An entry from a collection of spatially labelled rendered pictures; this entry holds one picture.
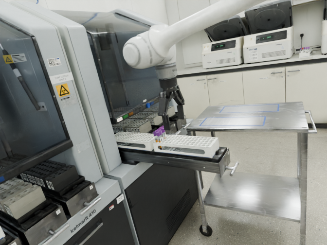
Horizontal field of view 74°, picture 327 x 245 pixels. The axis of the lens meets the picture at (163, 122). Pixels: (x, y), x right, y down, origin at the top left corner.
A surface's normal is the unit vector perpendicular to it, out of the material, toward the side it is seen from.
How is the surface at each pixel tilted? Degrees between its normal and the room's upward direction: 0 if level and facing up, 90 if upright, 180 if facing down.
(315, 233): 0
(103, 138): 90
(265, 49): 90
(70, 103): 90
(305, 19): 90
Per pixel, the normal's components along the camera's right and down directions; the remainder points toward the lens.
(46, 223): 0.83, 0.02
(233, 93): -0.52, 0.36
